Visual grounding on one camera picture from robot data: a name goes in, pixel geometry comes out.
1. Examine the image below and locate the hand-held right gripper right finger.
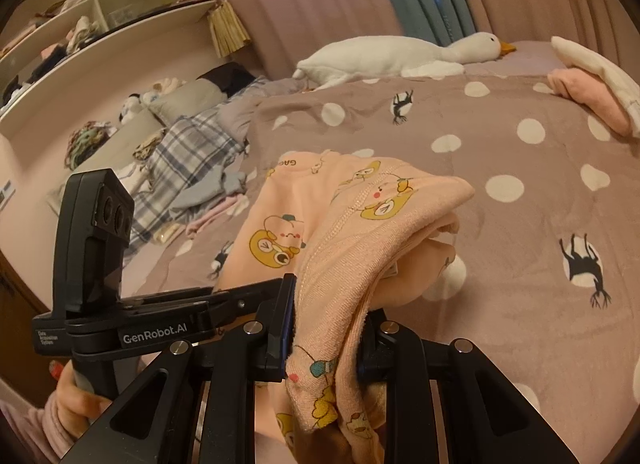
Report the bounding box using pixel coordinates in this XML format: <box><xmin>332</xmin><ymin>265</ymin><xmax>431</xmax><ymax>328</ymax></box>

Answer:
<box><xmin>356</xmin><ymin>309</ymin><xmax>581</xmax><ymax>464</ymax></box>

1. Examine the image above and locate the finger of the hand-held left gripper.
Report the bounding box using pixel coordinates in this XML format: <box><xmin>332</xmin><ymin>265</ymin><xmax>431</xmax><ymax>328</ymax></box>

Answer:
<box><xmin>210</xmin><ymin>280</ymin><xmax>285</xmax><ymax>332</ymax></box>

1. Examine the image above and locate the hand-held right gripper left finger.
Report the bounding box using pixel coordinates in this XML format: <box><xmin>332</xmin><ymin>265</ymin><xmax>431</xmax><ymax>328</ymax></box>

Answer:
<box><xmin>60</xmin><ymin>274</ymin><xmax>299</xmax><ymax>464</ymax></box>

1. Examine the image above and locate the pink printed pajama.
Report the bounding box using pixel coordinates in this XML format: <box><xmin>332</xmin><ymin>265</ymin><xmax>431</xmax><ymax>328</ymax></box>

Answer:
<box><xmin>212</xmin><ymin>149</ymin><xmax>476</xmax><ymax>464</ymax></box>

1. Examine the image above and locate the pile of clothes on shelf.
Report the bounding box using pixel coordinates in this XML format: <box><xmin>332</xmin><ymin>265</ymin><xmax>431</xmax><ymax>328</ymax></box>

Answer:
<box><xmin>0</xmin><ymin>0</ymin><xmax>107</xmax><ymax>99</ymax></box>

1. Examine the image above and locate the person's left hand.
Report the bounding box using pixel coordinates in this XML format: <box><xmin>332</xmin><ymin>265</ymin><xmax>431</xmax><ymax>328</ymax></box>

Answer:
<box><xmin>47</xmin><ymin>361</ymin><xmax>114</xmax><ymax>440</ymax></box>

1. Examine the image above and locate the pale pink crumpled cloth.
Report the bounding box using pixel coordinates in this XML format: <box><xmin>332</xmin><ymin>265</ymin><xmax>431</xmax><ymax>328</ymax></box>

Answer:
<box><xmin>186</xmin><ymin>194</ymin><xmax>249</xmax><ymax>235</ymax></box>

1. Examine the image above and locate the beige cushion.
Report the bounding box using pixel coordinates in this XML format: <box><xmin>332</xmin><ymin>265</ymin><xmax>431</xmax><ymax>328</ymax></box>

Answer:
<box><xmin>47</xmin><ymin>108</ymin><xmax>168</xmax><ymax>207</ymax></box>

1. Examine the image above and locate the green knitted cloth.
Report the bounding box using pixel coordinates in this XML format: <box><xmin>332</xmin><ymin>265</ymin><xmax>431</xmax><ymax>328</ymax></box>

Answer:
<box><xmin>67</xmin><ymin>121</ymin><xmax>119</xmax><ymax>169</ymax></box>

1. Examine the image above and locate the light blue cloth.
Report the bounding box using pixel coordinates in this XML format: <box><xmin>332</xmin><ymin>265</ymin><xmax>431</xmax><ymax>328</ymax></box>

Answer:
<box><xmin>167</xmin><ymin>171</ymin><xmax>249</xmax><ymax>211</ymax></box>

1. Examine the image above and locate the blue plaid cloth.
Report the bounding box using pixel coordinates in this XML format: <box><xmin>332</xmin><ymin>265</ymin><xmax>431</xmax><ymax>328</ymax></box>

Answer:
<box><xmin>131</xmin><ymin>111</ymin><xmax>248</xmax><ymax>245</ymax></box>

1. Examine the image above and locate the white and black plush toy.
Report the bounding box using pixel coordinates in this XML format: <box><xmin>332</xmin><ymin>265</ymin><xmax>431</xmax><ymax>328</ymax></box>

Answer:
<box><xmin>119</xmin><ymin>76</ymin><xmax>183</xmax><ymax>125</ymax></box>

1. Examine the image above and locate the grey pillow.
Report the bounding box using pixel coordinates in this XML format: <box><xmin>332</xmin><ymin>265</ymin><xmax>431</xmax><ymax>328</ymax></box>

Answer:
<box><xmin>150</xmin><ymin>78</ymin><xmax>224</xmax><ymax>127</ymax></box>

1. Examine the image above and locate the lavender bed sheet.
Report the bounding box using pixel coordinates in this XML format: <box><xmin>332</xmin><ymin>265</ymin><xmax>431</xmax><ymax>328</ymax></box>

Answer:
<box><xmin>217</xmin><ymin>76</ymin><xmax>307</xmax><ymax>141</ymax></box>

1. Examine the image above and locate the dark cloth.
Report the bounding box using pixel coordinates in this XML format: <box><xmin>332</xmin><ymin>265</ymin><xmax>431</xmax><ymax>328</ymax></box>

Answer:
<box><xmin>197</xmin><ymin>62</ymin><xmax>259</xmax><ymax>94</ymax></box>

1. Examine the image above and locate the white shelf unit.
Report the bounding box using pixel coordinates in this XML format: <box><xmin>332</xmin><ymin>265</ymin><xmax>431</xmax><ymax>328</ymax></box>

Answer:
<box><xmin>0</xmin><ymin>0</ymin><xmax>219</xmax><ymax>121</ymax></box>

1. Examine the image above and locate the mauve dotted blanket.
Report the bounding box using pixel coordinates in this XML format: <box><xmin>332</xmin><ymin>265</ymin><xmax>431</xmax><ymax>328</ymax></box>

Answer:
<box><xmin>134</xmin><ymin>41</ymin><xmax>640</xmax><ymax>464</ymax></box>

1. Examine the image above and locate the straw tassel ornament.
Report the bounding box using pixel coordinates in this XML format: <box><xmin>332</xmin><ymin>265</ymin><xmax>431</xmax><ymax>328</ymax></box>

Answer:
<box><xmin>207</xmin><ymin>0</ymin><xmax>251</xmax><ymax>58</ymax></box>

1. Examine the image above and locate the white goose plush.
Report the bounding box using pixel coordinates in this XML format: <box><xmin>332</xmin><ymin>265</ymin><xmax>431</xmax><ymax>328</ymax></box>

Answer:
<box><xmin>292</xmin><ymin>32</ymin><xmax>517</xmax><ymax>90</ymax></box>

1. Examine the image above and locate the pink folded cloth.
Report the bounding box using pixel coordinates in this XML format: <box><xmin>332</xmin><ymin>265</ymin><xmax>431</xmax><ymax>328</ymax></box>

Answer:
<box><xmin>547</xmin><ymin>68</ymin><xmax>636</xmax><ymax>137</ymax></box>

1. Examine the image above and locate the white folded cloth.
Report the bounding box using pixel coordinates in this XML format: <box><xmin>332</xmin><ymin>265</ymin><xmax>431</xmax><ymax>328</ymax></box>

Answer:
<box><xmin>550</xmin><ymin>36</ymin><xmax>640</xmax><ymax>137</ymax></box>

